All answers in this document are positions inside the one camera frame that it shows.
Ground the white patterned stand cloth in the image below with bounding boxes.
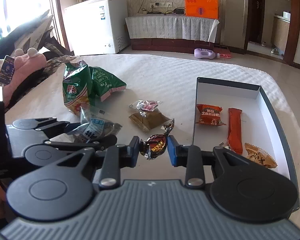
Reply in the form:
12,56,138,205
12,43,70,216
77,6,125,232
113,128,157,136
125,14,220,42

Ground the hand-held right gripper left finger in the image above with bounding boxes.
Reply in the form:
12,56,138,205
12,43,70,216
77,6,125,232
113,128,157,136
54,136,143,190

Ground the olive brown snack packet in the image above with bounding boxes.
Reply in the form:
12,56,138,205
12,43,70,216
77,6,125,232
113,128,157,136
129,110,171,134

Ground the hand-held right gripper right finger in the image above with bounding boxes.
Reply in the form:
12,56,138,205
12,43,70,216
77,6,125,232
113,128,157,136
166,135,248,190

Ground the blue white nut packet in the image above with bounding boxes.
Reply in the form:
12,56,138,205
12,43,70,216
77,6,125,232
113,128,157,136
71,106,123,144

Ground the orange gift box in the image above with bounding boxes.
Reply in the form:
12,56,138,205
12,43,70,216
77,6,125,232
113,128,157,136
183,0,219,20

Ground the pink slipper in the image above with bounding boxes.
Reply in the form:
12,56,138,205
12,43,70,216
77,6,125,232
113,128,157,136
213,45,232,59

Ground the orange cake packet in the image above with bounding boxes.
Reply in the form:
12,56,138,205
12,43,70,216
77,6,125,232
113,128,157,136
195,104,227,127

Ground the brown wooden door frame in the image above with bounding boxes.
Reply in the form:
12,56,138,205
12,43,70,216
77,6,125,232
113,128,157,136
245,0,300,67

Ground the wood pattern cabinet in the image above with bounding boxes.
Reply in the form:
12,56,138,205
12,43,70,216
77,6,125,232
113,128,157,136
271,15,290,53

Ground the purple detergent bottle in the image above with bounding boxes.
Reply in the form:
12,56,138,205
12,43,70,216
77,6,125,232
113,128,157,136
194,48,221,60

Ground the dark foil candy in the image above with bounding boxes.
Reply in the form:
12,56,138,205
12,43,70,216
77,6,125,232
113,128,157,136
139,118,175,161

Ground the small clear pink packet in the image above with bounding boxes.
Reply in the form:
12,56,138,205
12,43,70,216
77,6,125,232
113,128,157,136
129,100,163,112

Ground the clear walnut bag tan label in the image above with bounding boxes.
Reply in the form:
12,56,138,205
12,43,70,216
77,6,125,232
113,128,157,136
219,140,278,170

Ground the pink plush toy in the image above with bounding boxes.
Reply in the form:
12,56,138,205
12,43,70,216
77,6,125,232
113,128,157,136
0,48,47,108

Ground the dark wooden door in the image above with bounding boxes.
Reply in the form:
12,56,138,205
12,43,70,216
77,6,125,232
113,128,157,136
247,0,265,43

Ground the long red snack packet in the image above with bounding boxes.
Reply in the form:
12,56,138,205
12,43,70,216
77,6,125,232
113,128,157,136
226,108,244,155

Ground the white chest freezer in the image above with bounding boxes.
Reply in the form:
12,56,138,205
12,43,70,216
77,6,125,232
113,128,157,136
64,0,130,55

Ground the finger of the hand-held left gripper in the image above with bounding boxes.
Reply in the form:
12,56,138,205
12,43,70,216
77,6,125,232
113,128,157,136
35,116,82,140
44,134,118,157

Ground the green snack bag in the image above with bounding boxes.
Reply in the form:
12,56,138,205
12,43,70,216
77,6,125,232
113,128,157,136
89,66,127,102
62,60,93,117

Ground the dark box white inside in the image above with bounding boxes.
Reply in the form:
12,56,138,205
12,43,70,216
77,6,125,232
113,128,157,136
191,77,300,198

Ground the small dark printed card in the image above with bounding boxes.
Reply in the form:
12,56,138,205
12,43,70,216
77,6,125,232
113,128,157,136
0,55,15,85

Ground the dark wooden tv stand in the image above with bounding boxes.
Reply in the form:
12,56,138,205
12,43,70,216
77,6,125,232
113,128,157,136
131,38,214,51

